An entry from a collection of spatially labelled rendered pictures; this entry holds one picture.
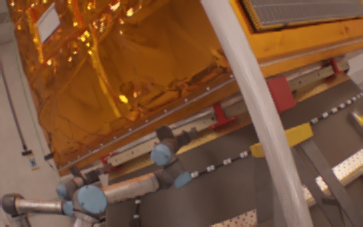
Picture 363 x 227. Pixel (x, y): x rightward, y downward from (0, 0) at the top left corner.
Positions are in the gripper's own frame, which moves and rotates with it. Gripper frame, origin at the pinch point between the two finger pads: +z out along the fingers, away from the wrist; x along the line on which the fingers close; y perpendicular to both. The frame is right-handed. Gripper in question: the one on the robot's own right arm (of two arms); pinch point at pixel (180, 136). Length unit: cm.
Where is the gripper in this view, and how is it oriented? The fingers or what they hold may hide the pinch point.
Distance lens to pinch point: 245.3
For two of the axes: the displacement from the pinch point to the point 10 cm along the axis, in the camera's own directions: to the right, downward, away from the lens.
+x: 8.7, -3.8, -3.3
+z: 2.7, -2.0, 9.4
